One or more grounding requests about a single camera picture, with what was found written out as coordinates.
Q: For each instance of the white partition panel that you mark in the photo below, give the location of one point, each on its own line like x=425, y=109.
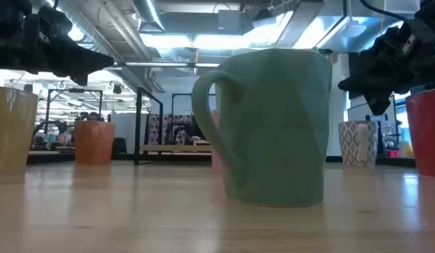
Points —
x=127, y=130

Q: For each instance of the black office chair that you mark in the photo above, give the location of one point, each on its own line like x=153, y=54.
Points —
x=119, y=145

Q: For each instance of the orange faceted ceramic mug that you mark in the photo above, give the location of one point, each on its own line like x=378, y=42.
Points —
x=94, y=142

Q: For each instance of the yellow ceramic mug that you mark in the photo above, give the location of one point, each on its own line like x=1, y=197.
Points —
x=11, y=133

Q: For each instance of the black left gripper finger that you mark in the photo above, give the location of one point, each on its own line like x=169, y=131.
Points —
x=85, y=58
x=71, y=75

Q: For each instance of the large black metal frame stand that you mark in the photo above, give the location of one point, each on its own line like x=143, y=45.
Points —
x=47, y=112

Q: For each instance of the small black metal frame stand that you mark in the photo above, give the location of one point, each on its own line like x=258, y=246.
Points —
x=172, y=105

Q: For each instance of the long ceiling light fixture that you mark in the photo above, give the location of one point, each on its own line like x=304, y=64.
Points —
x=161, y=64

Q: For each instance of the small red box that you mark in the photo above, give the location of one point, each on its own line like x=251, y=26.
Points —
x=393, y=153

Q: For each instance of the grey diamond patterned mug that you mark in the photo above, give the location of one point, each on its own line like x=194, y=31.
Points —
x=349, y=144

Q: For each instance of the red ceramic mug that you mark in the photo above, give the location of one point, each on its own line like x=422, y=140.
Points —
x=426, y=133

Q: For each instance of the person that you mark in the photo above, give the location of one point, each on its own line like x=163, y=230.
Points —
x=95, y=116

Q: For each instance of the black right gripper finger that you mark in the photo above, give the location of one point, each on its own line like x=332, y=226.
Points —
x=380, y=100
x=368, y=79

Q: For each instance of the black metal wood shelf rack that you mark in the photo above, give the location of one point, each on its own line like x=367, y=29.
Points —
x=137, y=123

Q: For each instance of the green faceted ceramic mug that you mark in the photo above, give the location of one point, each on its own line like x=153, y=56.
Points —
x=273, y=133

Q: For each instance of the black perforated crate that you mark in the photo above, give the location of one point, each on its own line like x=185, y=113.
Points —
x=381, y=140

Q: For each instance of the floral patterned cloth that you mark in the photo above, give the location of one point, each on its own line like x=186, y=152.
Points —
x=155, y=130

